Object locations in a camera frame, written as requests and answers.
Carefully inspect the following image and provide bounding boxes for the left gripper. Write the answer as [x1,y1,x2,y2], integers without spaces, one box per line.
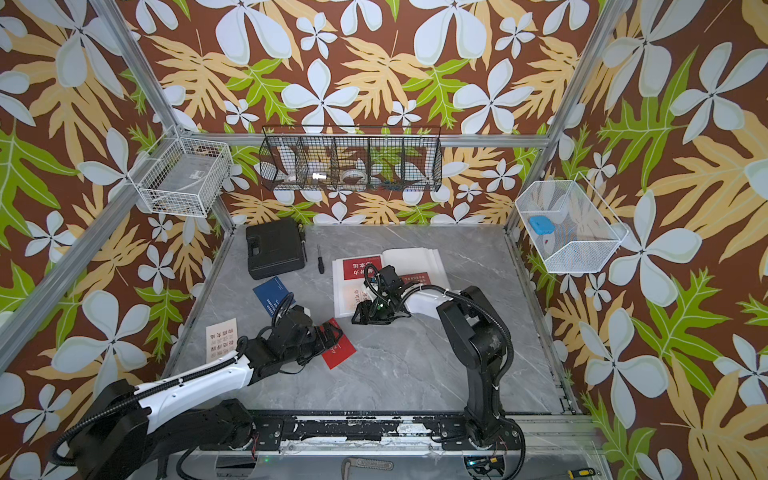
[284,320,345,365]

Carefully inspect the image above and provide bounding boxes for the red card cursive script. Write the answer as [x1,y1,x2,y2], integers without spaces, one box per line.
[322,318,356,370]

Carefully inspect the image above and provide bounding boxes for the red card white characters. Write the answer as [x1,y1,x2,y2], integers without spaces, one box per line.
[341,255,382,281]

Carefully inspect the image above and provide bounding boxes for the white photo album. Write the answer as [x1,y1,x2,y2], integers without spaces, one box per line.
[332,248,451,324]

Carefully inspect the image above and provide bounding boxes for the pink card red text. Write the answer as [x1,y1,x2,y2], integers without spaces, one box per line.
[342,282,373,310]

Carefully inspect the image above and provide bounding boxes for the red card small text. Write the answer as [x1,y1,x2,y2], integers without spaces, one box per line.
[400,272,431,286]

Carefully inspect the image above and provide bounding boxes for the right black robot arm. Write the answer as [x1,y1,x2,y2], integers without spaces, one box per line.
[352,263,524,452]

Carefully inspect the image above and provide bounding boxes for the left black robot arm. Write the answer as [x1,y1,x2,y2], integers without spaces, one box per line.
[49,305,343,479]

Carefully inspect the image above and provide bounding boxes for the black screwdriver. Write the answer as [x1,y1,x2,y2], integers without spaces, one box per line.
[316,245,325,275]

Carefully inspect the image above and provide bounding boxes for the dark blue booklet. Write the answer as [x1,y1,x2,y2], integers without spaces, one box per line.
[253,277,290,315]

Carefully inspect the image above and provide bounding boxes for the black plastic case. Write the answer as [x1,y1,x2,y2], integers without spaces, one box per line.
[245,218,306,280]

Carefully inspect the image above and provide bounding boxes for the blue object in basket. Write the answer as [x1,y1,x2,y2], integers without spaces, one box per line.
[529,215,555,235]

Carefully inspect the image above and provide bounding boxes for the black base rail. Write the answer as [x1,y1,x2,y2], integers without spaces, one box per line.
[248,410,525,453]

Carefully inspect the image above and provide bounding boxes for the black wire basket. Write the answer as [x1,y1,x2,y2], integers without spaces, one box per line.
[256,125,444,192]

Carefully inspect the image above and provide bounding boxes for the white wire basket right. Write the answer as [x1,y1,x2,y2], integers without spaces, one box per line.
[515,175,629,275]

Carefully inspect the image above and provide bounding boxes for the white wire basket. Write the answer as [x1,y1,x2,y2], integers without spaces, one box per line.
[515,175,629,275]
[130,127,233,218]

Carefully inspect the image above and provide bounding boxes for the aluminium frame back bar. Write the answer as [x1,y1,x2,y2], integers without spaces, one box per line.
[188,131,550,149]

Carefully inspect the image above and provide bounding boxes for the white wire basket left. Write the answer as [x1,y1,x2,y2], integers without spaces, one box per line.
[130,127,233,218]

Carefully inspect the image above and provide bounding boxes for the aluminium frame post left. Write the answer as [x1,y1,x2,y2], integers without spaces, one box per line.
[1,1,221,347]

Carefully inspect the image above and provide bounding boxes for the aluminium frame post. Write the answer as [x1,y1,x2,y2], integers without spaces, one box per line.
[1,1,221,347]
[505,0,634,232]

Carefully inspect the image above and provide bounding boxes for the yellow handled screwdriver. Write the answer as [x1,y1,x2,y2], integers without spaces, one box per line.
[567,467,597,479]

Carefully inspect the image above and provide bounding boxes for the aluminium frame post right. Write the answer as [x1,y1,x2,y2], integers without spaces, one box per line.
[505,0,634,232]

